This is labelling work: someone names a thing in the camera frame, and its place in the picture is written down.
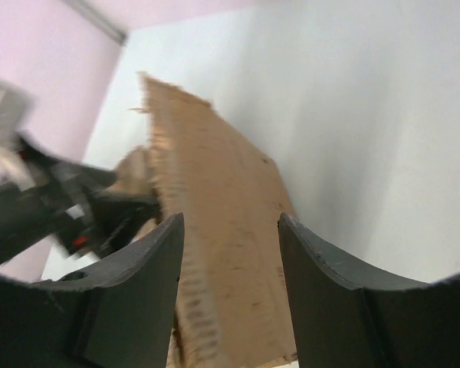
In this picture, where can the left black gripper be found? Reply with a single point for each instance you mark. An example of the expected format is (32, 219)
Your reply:
(58, 204)

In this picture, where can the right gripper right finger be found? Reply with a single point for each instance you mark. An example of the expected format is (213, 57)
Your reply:
(348, 313)

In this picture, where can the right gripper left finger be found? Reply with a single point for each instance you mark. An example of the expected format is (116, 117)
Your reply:
(117, 312)

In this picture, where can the brown cardboard express box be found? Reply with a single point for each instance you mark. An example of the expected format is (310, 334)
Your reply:
(232, 304)

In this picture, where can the left aluminium frame post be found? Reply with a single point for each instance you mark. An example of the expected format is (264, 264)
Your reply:
(99, 20)

